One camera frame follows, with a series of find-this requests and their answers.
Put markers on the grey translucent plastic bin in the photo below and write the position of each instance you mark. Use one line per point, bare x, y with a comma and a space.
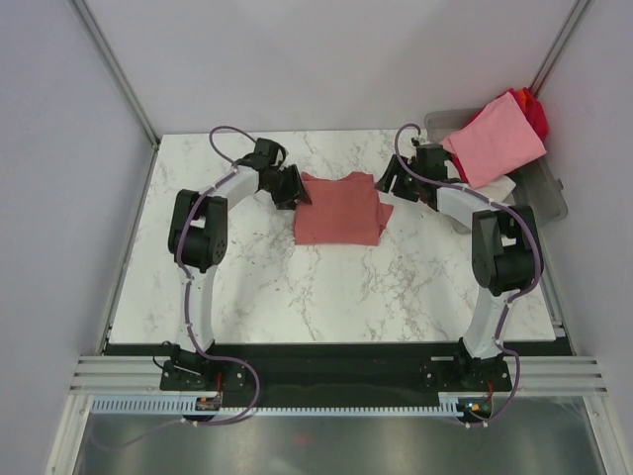
536, 185

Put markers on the right aluminium frame post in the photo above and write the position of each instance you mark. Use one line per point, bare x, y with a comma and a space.
557, 48

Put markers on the white slotted cable duct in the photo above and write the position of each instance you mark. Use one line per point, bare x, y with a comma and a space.
198, 406

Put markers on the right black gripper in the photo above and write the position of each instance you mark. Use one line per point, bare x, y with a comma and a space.
385, 184

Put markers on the light pink t shirt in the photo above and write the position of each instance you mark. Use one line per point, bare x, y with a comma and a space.
494, 146

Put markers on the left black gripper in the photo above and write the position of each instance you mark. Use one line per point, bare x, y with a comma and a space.
295, 190

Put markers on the salmon red t shirt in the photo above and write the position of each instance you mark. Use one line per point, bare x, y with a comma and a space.
344, 211

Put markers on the white t shirt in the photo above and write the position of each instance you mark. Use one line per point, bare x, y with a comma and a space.
498, 190

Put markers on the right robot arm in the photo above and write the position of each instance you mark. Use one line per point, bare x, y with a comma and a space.
505, 250

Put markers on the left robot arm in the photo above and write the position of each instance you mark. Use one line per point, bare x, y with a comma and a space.
198, 240

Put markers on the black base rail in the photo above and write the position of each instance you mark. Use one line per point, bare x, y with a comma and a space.
333, 375

